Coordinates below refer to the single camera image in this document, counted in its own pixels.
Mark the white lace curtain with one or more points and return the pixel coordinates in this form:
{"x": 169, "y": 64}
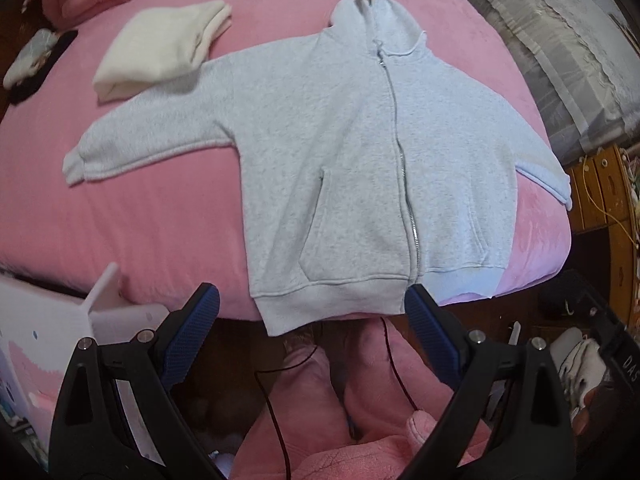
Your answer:
{"x": 580, "y": 60}

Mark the light grey zip hoodie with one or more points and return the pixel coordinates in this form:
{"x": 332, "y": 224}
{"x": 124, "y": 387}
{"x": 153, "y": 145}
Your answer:
{"x": 368, "y": 164}

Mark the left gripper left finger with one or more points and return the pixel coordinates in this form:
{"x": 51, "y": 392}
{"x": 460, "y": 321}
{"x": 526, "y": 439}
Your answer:
{"x": 90, "y": 435}

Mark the wooden nightstand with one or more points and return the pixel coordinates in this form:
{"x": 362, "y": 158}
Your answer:
{"x": 605, "y": 231}

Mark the white plastic stand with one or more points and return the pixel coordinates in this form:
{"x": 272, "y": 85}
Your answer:
{"x": 40, "y": 330}

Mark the folded cream garment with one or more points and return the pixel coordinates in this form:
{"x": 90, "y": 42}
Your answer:
{"x": 159, "y": 44}

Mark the pink pajama legs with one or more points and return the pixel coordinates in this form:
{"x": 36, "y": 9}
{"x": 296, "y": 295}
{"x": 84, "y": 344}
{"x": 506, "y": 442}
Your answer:
{"x": 372, "y": 430}

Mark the grey white stuffed toy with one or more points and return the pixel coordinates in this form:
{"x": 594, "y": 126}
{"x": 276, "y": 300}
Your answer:
{"x": 34, "y": 62}

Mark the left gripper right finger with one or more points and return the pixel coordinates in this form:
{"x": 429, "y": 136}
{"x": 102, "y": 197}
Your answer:
{"x": 507, "y": 418}

